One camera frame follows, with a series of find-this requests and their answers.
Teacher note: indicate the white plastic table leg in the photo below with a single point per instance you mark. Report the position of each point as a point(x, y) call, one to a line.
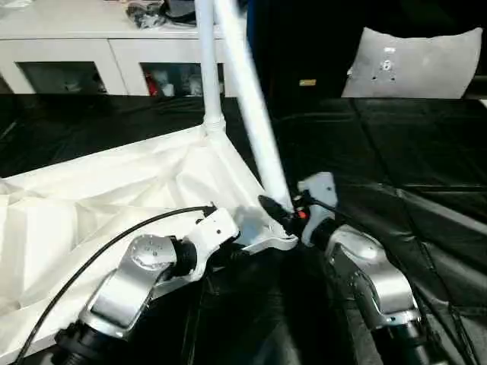
point(209, 61)
point(255, 99)

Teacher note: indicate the white plastic table top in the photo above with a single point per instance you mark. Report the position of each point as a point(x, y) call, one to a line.
point(114, 190)

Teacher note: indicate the black work mat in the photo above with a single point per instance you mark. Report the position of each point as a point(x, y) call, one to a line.
point(365, 228)

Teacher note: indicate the cluster of small bottles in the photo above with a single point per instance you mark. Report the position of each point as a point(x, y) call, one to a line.
point(175, 80)

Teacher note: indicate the black cabinet with yellow label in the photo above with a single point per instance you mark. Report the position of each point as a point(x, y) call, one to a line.
point(304, 46)

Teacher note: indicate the white cushion with badge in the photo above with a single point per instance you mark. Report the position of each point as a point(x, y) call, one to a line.
point(415, 65)

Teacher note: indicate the grey bag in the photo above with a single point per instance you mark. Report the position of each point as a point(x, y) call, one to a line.
point(183, 9)

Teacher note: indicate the white cabinet with glass doors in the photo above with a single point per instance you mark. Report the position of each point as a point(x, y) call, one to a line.
point(76, 42)

